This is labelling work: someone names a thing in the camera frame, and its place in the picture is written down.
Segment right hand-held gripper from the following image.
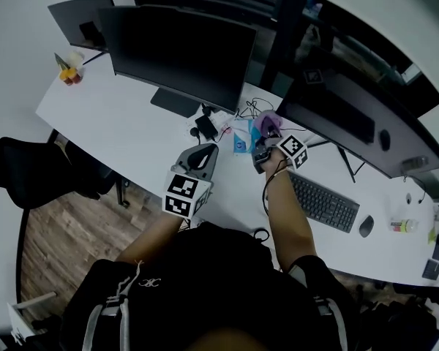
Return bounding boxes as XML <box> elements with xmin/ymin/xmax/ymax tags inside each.
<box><xmin>252</xmin><ymin>134</ymin><xmax>309</xmax><ymax>176</ymax></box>

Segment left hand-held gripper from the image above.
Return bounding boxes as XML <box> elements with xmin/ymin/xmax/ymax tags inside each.
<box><xmin>162</xmin><ymin>143</ymin><xmax>220</xmax><ymax>220</ymax></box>

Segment purple cloth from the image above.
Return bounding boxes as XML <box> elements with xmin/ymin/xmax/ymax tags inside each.
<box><xmin>252</xmin><ymin>110</ymin><xmax>283</xmax><ymax>139</ymax></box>

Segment wide black monitor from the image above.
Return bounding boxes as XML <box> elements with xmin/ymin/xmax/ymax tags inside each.
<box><xmin>275</xmin><ymin>45</ymin><xmax>439</xmax><ymax>185</ymax></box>

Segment person's right forearm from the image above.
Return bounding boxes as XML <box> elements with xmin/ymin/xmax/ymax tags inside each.
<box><xmin>263</xmin><ymin>150</ymin><xmax>318</xmax><ymax>273</ymax></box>

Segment person's left forearm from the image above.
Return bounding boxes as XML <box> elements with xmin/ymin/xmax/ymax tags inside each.
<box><xmin>115</xmin><ymin>214</ymin><xmax>191</xmax><ymax>266</ymax></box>

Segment black monitor with square base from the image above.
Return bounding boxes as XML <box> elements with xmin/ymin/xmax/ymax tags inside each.
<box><xmin>97</xmin><ymin>4</ymin><xmax>259</xmax><ymax>119</ymax></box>

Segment black monitor with splayed legs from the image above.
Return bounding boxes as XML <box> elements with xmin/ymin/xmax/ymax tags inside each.
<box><xmin>47</xmin><ymin>0</ymin><xmax>115</xmax><ymax>65</ymax></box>

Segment black power adapter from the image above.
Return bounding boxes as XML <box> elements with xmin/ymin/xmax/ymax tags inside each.
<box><xmin>189</xmin><ymin>102</ymin><xmax>220</xmax><ymax>142</ymax></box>

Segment blue tissue pack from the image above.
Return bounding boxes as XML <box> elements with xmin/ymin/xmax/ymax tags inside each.
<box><xmin>233</xmin><ymin>118</ymin><xmax>264</xmax><ymax>155</ymax></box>

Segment black mouse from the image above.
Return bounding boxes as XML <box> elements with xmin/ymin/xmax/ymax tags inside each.
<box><xmin>358</xmin><ymin>214</ymin><xmax>375</xmax><ymax>238</ymax></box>

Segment person's black clothing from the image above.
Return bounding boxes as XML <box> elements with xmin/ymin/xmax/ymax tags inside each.
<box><xmin>60</xmin><ymin>221</ymin><xmax>363</xmax><ymax>351</ymax></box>

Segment bottle with yellow-green label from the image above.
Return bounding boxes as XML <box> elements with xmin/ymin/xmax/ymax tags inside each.
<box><xmin>389</xmin><ymin>218</ymin><xmax>420</xmax><ymax>233</ymax></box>

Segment orange snack cups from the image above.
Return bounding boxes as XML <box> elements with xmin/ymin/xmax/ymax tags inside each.
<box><xmin>53</xmin><ymin>51</ymin><xmax>85</xmax><ymax>86</ymax></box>

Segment black office chair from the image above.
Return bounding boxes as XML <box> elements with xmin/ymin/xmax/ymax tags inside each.
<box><xmin>0</xmin><ymin>135</ymin><xmax>131</xmax><ymax>211</ymax></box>
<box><xmin>391</xmin><ymin>283</ymin><xmax>439</xmax><ymax>351</ymax></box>

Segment small black keyboard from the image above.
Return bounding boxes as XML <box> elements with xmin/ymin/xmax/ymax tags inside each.
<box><xmin>421</xmin><ymin>258</ymin><xmax>439</xmax><ymax>281</ymax></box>

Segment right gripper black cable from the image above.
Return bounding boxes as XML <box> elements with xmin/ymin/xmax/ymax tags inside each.
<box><xmin>262</xmin><ymin>159</ymin><xmax>292</xmax><ymax>218</ymax></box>

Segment thin tangled cable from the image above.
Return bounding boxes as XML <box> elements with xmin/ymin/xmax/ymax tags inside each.
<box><xmin>237</xmin><ymin>97</ymin><xmax>275</xmax><ymax>122</ymax></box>

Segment grey harness strap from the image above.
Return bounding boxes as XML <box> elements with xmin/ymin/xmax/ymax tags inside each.
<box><xmin>313</xmin><ymin>296</ymin><xmax>348</xmax><ymax>351</ymax></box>
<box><xmin>82</xmin><ymin>296</ymin><xmax>131</xmax><ymax>351</ymax></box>

